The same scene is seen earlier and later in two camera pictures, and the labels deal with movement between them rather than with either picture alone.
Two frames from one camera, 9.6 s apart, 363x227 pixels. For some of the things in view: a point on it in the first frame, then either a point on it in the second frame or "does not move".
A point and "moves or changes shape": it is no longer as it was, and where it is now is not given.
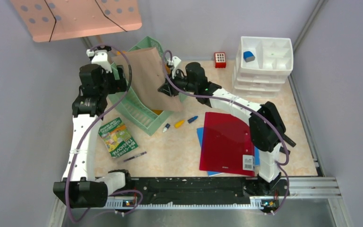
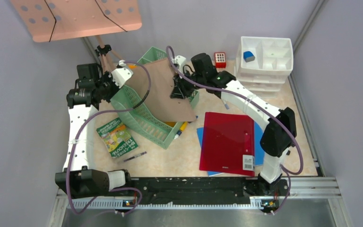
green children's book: (117, 138) does not move
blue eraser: (248, 56) does not move
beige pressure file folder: (147, 74) moves or changes shape
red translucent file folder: (227, 145) does not move
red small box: (220, 60) does not move
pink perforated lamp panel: (54, 20) does not move
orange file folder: (157, 111) → (171, 124)
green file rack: (151, 120) moves or changes shape
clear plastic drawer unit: (263, 64) does not move
